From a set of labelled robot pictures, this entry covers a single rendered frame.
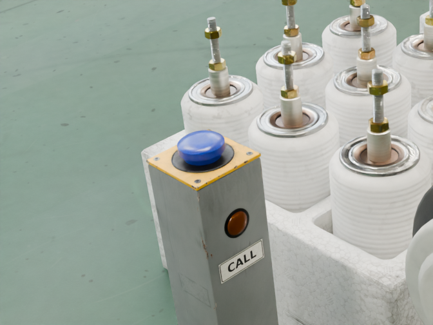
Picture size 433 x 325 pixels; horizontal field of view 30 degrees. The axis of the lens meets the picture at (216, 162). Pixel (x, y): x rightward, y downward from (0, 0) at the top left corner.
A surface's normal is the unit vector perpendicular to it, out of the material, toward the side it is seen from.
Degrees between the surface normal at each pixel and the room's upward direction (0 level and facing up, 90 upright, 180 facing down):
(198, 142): 0
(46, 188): 0
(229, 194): 90
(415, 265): 90
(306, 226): 0
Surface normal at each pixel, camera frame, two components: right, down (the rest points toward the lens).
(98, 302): -0.12, -0.86
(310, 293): -0.76, 0.40
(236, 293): 0.63, 0.32
